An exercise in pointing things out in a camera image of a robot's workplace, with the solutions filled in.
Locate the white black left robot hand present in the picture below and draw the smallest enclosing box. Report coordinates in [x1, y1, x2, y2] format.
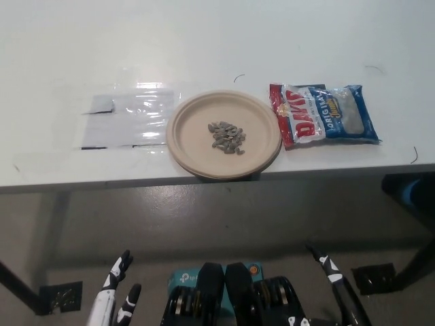
[86, 249, 142, 326]

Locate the black slanted table leg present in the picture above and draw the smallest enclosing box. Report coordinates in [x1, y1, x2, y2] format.
[0, 259, 47, 315]
[399, 234, 435, 293]

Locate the black floor foot plate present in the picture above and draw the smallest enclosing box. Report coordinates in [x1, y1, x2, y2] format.
[39, 280, 84, 313]
[351, 262, 405, 295]

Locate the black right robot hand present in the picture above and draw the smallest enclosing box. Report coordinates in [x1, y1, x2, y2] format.
[287, 241, 373, 326]

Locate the clear plastic taped grey sheet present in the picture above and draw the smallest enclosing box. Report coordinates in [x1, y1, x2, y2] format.
[73, 79, 176, 150]

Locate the beige paper plate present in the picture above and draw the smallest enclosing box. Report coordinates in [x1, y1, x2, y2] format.
[165, 89, 283, 179]

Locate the red blue sunflower seed bag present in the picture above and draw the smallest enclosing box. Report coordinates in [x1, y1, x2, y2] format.
[269, 83, 380, 150]

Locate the pile of sunflower seeds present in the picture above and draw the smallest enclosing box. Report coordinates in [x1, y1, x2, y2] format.
[207, 121, 247, 156]

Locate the grey upright table leg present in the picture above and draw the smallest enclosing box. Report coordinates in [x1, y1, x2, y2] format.
[40, 192, 73, 272]

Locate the teal router box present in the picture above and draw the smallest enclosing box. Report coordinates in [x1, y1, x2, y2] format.
[168, 261, 264, 315]

